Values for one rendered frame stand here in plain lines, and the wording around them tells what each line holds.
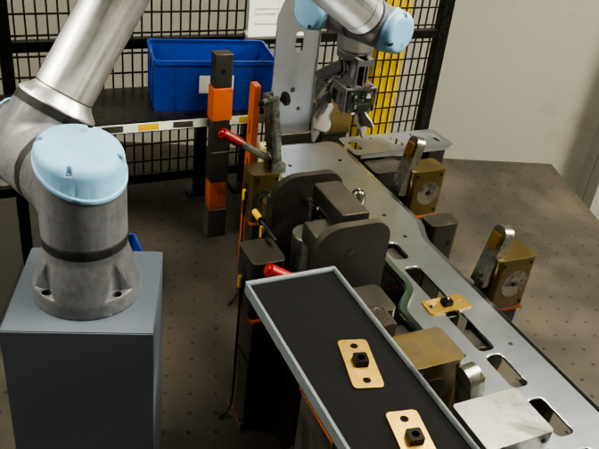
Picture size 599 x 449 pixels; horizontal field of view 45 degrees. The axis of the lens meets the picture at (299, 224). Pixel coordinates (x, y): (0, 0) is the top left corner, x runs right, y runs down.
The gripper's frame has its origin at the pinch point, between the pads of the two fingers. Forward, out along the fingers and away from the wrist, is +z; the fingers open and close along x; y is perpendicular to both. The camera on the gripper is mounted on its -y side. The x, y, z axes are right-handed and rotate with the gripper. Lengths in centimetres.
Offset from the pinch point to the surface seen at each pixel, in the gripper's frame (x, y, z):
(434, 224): 14.4, 21.3, 11.8
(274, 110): -16.2, 1.7, -8.0
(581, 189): 203, -102, 96
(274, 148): -15.2, 1.8, 0.6
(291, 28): -0.8, -26.8, -14.9
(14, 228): -60, -157, 113
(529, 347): 7, 61, 10
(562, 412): 3, 74, 10
